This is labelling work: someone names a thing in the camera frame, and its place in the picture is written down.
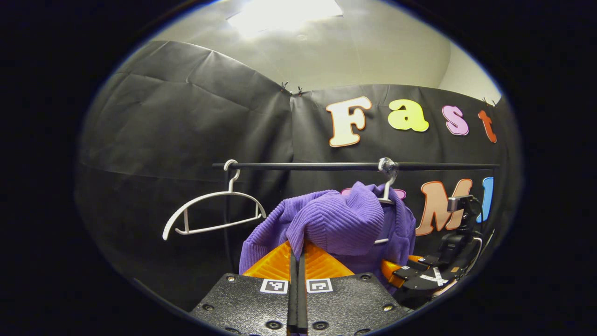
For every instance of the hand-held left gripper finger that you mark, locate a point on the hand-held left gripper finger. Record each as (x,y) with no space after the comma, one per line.
(293,298)
(302,298)

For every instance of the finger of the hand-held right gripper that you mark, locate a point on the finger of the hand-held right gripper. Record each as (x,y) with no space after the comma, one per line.
(426,260)
(396,275)

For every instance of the white plastic hanger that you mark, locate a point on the white plastic hanger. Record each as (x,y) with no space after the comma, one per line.
(388,189)
(228,192)

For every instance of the purple ribbed shirt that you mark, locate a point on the purple ribbed shirt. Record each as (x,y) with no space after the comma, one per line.
(336,219)

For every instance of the black clothes rack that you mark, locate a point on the black clothes rack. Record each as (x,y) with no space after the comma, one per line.
(303,165)

